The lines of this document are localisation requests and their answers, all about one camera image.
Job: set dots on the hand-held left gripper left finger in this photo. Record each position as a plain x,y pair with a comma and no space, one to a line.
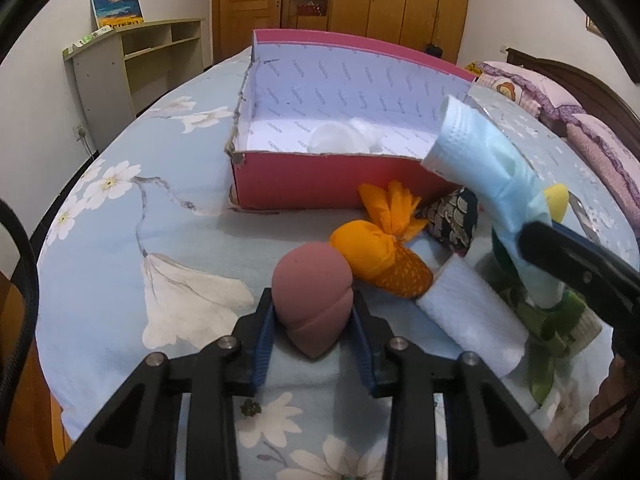
262,347

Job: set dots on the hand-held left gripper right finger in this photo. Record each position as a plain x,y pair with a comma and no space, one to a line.
363,347

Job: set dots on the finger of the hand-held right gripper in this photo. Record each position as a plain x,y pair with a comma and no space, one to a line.
575,262

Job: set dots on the yellow foam sponge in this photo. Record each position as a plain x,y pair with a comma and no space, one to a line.
557,201

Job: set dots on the green and white sock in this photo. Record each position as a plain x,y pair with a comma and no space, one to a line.
555,330

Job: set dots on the pink makeup sponge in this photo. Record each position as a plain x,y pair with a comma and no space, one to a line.
310,290

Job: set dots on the orange cloth pouch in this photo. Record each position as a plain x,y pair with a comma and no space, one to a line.
372,252

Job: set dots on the light blue face mask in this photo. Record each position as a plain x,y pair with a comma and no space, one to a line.
480,150

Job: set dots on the pink cardboard box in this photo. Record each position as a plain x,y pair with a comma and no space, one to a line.
300,185

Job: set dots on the pink checked pillow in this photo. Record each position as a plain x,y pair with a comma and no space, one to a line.
605,155

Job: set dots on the dark patterned fabric pouch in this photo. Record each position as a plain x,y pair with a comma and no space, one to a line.
450,220

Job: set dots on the blue floral bedsheet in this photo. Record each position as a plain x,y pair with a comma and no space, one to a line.
175,210

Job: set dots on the dark wooden headboard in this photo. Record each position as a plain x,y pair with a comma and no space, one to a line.
595,85

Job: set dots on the pink cartoon pillow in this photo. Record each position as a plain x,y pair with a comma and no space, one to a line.
520,87

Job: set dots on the yellow plush item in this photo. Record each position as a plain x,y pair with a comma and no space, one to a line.
472,67

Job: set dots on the brown wooden furniture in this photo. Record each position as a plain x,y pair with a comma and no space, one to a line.
25,410

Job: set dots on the black bag on wardrobe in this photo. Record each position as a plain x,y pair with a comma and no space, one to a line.
434,51

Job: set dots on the beige wooden shelf unit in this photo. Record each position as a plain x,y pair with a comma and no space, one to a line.
145,60

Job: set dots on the wooden wardrobe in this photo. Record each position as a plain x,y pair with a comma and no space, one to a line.
400,5

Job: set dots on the wooden door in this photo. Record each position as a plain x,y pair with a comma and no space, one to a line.
250,10

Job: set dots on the red items on shelf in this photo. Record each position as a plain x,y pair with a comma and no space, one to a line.
311,10

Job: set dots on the green and white packet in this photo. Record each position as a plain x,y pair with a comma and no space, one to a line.
92,37

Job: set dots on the blue and yellow painting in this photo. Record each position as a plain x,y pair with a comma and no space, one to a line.
117,7

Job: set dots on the wall switch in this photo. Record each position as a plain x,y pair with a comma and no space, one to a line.
594,25

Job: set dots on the wall socket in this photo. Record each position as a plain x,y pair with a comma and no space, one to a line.
80,133

